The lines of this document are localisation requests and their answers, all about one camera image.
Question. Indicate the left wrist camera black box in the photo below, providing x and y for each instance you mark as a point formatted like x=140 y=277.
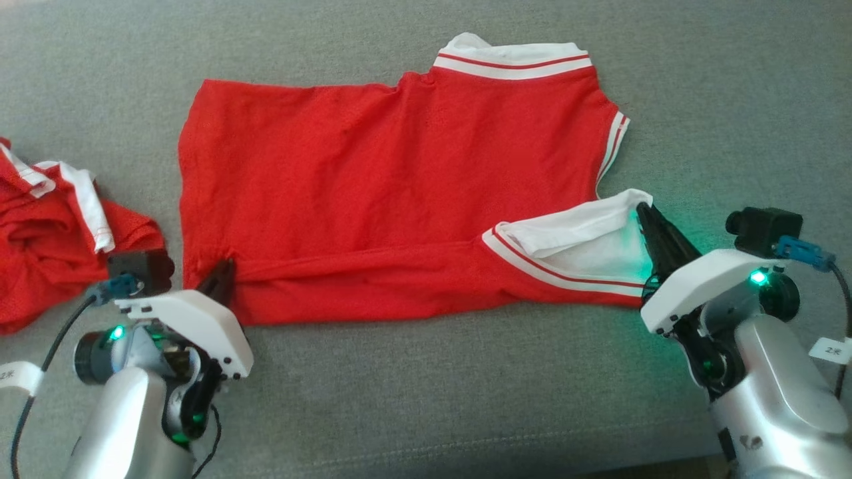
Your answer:
x=141 y=269

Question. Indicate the blue connector right wrist camera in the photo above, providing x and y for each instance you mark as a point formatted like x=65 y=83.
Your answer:
x=805 y=251

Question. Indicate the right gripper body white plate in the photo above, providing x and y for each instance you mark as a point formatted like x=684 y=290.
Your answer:
x=705 y=283

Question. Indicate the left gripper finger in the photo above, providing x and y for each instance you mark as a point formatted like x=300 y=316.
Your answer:
x=208 y=283
x=227 y=283

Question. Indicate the blue connector left wrist camera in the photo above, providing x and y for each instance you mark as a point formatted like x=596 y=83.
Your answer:
x=116 y=288

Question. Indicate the large grey sofa seat cushion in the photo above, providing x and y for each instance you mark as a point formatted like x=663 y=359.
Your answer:
x=426 y=392

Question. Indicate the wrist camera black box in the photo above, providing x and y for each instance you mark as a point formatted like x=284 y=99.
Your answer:
x=141 y=269
x=762 y=229

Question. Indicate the blue connector wrist camera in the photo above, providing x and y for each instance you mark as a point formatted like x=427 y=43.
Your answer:
x=116 y=288
x=805 y=251

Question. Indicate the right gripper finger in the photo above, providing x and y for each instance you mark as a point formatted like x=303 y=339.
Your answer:
x=675 y=243
x=655 y=249

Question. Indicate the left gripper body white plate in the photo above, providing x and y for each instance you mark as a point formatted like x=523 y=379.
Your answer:
x=200 y=326

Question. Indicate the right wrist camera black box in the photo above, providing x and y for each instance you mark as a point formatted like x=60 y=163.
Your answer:
x=762 y=229

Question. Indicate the red basketball shorts white stripe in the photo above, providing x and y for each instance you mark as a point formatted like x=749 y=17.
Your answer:
x=40 y=266

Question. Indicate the red basketball jersey white trim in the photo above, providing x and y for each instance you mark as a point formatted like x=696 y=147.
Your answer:
x=373 y=179

